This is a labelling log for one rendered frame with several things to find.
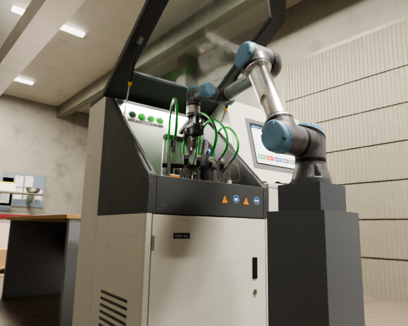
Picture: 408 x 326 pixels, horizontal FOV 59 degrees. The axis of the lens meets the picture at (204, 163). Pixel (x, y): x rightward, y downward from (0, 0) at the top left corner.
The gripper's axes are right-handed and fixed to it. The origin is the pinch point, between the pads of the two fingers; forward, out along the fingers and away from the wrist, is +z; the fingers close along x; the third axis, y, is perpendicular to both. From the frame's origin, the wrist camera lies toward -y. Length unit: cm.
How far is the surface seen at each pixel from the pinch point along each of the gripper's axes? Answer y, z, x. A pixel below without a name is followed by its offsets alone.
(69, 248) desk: -131, 56, -21
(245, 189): 22.7, 20.4, 18.3
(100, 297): -22, 73, -35
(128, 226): 6, 39, -35
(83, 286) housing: -49, 72, -35
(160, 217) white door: 23, 36, -29
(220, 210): 22.7, 31.3, 2.9
